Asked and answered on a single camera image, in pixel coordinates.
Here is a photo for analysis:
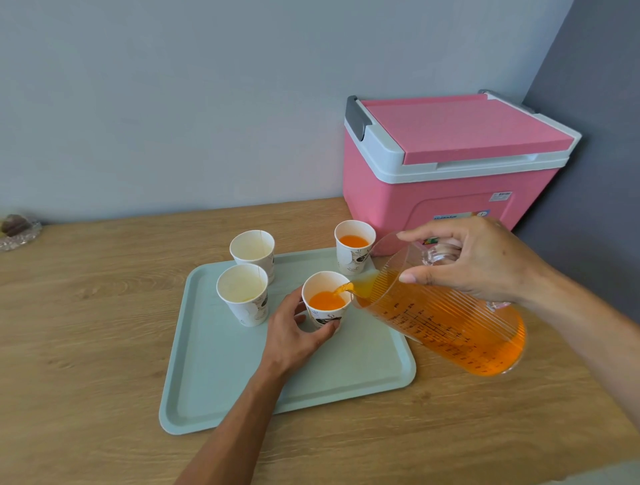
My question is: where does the person's left hand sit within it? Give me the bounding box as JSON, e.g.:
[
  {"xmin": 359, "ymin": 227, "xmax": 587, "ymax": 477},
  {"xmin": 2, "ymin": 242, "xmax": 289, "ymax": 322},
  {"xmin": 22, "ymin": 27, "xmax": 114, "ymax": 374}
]
[{"xmin": 259, "ymin": 287, "xmax": 342, "ymax": 383}]

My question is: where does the white paper cup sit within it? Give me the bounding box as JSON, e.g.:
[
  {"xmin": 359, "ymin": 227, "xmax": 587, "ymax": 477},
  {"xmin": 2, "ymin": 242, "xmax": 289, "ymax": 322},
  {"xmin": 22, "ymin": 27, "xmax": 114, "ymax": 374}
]
[
  {"xmin": 215, "ymin": 263, "xmax": 270, "ymax": 328},
  {"xmin": 301, "ymin": 271, "xmax": 353, "ymax": 334},
  {"xmin": 229, "ymin": 230, "xmax": 277, "ymax": 284},
  {"xmin": 333, "ymin": 219, "xmax": 377, "ymax": 276}
]

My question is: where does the light green plastic tray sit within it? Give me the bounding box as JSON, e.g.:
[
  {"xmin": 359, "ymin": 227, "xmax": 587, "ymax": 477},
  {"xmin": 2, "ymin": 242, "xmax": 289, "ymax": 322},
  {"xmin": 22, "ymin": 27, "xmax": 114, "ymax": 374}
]
[{"xmin": 159, "ymin": 247, "xmax": 417, "ymax": 436}]

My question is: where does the person's right hand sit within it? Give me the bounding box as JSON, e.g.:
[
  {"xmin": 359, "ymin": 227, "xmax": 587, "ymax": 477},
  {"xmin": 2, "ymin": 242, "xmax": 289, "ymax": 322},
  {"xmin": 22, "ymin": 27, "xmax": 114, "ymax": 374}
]
[{"xmin": 396, "ymin": 215, "xmax": 556, "ymax": 306}]

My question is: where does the clear pitcher of orange juice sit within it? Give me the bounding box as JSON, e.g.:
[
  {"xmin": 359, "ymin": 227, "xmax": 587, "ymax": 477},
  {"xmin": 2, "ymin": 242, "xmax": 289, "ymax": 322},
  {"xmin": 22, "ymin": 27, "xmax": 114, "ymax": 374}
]
[{"xmin": 333, "ymin": 231, "xmax": 527, "ymax": 377}]

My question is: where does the pink cooler box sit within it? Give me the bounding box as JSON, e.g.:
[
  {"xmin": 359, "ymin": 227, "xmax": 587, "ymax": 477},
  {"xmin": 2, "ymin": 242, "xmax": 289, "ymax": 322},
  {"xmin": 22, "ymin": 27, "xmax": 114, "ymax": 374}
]
[{"xmin": 343, "ymin": 89, "xmax": 583, "ymax": 256}]

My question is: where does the brown wrapped sweet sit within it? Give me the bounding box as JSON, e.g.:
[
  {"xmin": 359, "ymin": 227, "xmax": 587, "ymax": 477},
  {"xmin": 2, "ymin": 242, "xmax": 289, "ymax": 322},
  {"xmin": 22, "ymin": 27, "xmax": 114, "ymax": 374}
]
[{"xmin": 1, "ymin": 215, "xmax": 31, "ymax": 236}]

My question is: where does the person's left forearm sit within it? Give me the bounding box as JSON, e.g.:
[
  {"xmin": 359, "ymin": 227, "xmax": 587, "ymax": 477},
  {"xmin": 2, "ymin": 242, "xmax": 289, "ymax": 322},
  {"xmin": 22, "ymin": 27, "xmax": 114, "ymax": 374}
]
[{"xmin": 175, "ymin": 364, "xmax": 289, "ymax": 485}]

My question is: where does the person's right forearm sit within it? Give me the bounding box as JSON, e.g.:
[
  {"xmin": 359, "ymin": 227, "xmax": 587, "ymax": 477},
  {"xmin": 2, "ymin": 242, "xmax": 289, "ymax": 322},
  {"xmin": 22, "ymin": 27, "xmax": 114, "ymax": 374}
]
[{"xmin": 522, "ymin": 267, "xmax": 640, "ymax": 430}]

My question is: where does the clear glass dish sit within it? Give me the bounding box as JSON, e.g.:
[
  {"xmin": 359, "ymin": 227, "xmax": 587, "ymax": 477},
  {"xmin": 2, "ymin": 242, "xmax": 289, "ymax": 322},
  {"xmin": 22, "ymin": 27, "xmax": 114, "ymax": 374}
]
[{"xmin": 0, "ymin": 213, "xmax": 43, "ymax": 252}]

